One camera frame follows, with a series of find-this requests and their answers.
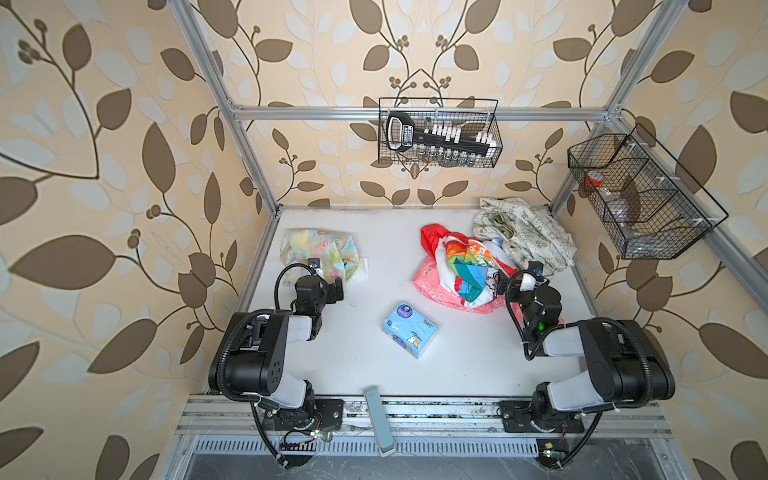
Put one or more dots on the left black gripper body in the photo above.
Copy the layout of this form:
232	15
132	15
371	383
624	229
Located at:
327	296

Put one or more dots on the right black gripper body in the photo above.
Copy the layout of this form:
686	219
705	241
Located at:
525	300

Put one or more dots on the pastel floral cloth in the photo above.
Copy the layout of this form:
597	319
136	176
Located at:
336	252

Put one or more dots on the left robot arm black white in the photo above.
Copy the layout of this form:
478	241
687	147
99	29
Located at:
249	365

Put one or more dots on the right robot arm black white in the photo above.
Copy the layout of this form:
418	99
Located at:
622	367

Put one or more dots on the white green print cloth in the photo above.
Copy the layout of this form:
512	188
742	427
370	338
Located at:
525	234

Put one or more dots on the rainbow cartoon cloth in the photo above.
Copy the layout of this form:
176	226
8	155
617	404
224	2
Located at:
476	271

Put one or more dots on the pink patterned cloth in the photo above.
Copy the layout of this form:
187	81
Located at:
426	281

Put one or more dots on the red cloth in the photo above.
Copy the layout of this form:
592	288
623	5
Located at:
431	235

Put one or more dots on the blue tissue pack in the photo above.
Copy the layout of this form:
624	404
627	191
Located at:
411	330

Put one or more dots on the grey sponge block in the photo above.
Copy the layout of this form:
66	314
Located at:
385	440

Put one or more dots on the black white scraper tool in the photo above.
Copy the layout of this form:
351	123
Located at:
417	133

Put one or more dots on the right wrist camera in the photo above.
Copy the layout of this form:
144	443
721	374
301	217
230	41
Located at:
532	276

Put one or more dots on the black wire basket right wall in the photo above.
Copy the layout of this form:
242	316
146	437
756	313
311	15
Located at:
662	210

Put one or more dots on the black wire basket wall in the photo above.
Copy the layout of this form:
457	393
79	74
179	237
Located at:
471	104
662	210

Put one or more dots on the black wire basket back wall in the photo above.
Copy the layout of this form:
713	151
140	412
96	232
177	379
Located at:
471	104

